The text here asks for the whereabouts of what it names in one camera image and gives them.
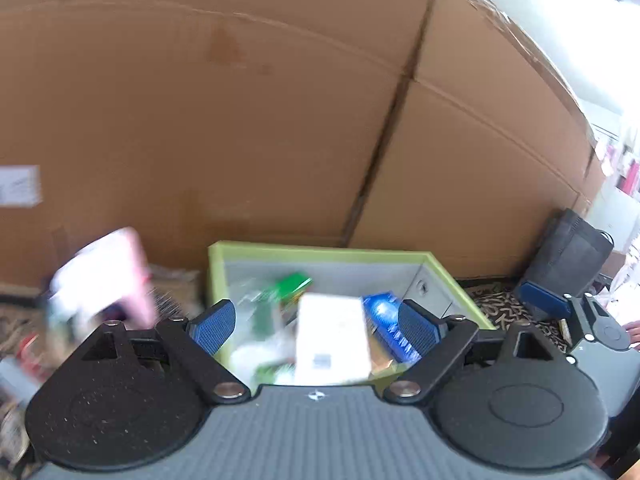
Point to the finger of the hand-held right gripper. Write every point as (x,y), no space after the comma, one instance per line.
(542,301)

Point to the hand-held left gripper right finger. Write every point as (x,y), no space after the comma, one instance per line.
(415,332)

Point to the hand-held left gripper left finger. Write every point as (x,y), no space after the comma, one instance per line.
(214,327)

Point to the blue box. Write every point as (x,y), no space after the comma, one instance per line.
(382,317)

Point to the green small box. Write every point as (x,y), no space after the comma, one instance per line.
(280,297)

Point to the long white barcode box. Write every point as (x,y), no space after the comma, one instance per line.
(332,340)

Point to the green shoe box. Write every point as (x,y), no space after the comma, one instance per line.
(350,265)

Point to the white pink cloth pouch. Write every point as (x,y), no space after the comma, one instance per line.
(105,275)

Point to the person's right hand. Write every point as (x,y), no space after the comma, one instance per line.
(634,332)

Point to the black bag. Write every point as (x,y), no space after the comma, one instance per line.
(567,255)

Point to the large brown cardboard box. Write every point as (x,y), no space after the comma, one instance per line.
(250,110)

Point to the white shipping label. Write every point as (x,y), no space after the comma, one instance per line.
(19,186)

